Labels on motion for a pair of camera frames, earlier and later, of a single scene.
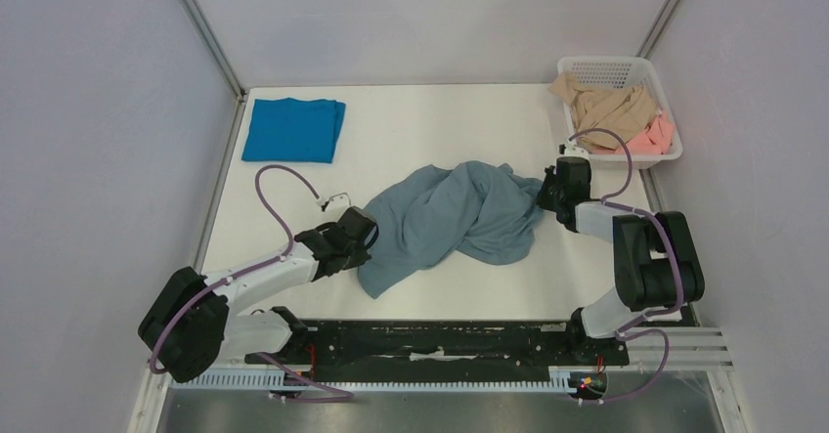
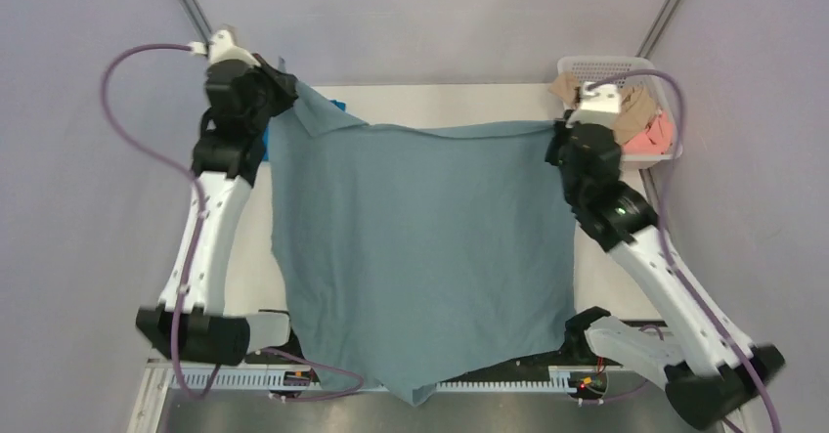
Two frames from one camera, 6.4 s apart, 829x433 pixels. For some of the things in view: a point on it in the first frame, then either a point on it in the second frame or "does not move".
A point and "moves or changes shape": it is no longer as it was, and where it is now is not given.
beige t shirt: x=625 y=111 does not move
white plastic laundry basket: x=621 y=72 does not move
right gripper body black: x=552 y=191 → x=558 y=147
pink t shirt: x=656 y=140 does not move
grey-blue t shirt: x=475 y=210 moves or changes shape
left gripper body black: x=357 y=255 → x=273 y=98
